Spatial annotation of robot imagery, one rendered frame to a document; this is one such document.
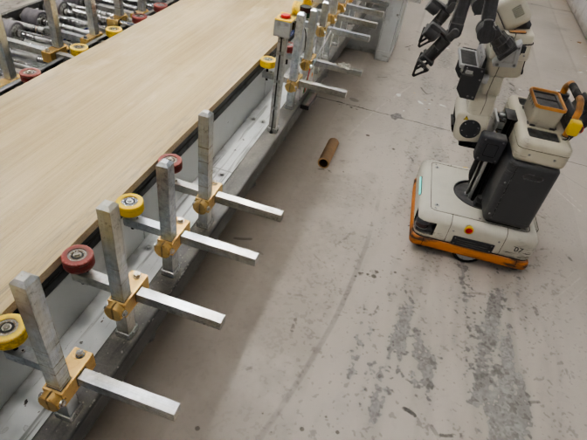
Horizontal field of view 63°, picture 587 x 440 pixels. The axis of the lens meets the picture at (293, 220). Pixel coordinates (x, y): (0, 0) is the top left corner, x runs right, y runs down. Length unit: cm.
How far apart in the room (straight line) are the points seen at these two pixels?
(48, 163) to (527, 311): 236
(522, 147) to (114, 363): 202
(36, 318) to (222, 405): 122
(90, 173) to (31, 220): 26
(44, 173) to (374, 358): 156
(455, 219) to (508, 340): 67
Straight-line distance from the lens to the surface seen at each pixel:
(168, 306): 132
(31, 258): 142
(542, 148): 261
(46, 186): 165
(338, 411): 216
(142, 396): 120
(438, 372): 240
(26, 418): 147
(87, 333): 158
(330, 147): 346
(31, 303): 100
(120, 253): 121
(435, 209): 279
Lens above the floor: 186
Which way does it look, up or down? 40 degrees down
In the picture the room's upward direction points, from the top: 9 degrees clockwise
